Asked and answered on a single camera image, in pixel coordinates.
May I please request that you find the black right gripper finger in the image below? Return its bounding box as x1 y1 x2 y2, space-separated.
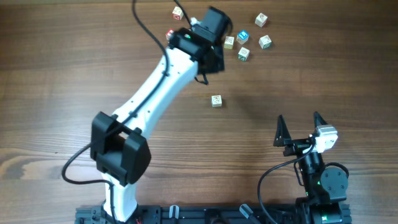
273 115 292 147
313 111 328 127

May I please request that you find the white mushroom picture block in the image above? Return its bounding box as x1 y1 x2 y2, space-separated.
211 95 222 107

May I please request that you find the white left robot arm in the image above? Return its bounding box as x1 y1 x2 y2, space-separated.
90 7 232 223

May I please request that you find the yellow-sided S block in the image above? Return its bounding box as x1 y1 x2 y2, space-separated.
224 36 234 49

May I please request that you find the blue L block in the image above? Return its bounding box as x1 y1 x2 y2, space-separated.
236 30 249 45

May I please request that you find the green Z block lower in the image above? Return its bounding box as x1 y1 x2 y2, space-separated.
238 47 250 61

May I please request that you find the green z block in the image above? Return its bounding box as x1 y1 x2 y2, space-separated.
259 35 272 49
238 47 250 61

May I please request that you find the red-sided block top left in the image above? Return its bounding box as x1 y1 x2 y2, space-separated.
172 6 184 21

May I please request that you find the white block far right top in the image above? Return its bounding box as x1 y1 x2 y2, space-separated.
255 13 268 27

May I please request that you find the red I block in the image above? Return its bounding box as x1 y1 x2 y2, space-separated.
165 29 174 41

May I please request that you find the green Z block far right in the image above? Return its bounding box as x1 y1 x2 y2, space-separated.
259 35 272 49

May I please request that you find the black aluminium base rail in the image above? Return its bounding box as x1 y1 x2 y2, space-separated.
74 203 352 224

